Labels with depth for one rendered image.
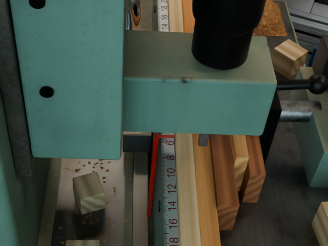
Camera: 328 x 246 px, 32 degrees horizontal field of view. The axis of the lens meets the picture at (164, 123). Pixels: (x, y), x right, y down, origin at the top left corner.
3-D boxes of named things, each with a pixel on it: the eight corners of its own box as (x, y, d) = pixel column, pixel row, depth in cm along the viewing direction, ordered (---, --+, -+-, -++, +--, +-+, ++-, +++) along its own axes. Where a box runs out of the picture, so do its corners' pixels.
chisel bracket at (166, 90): (260, 147, 55) (279, 83, 49) (116, 143, 54) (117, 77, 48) (250, 95, 60) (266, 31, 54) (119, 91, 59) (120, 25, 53)
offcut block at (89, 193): (73, 193, 72) (71, 177, 70) (96, 187, 73) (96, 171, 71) (81, 215, 70) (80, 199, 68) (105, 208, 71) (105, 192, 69)
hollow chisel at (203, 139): (207, 146, 59) (213, 113, 56) (198, 146, 59) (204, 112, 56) (206, 140, 60) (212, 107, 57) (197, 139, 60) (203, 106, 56)
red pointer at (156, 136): (164, 217, 69) (174, 138, 59) (147, 217, 69) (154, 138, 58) (164, 212, 70) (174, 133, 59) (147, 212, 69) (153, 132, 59)
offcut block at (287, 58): (268, 66, 77) (274, 48, 75) (283, 56, 79) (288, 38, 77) (288, 79, 76) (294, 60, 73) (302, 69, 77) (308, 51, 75)
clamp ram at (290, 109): (316, 167, 65) (339, 112, 58) (252, 165, 64) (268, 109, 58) (301, 112, 71) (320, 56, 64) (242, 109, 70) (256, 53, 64)
